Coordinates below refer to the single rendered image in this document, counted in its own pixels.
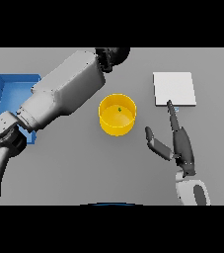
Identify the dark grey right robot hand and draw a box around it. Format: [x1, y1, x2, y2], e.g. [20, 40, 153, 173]
[144, 99, 197, 178]

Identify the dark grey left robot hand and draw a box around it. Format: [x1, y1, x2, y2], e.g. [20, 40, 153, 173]
[94, 47, 131, 74]

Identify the pale square measuring scale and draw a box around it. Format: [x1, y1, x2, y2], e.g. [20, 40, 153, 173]
[152, 71, 197, 108]

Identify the yellow bowl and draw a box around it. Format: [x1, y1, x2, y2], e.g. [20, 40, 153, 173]
[98, 93, 138, 137]

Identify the blue tray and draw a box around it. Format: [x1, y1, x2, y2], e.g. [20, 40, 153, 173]
[0, 73, 42, 145]

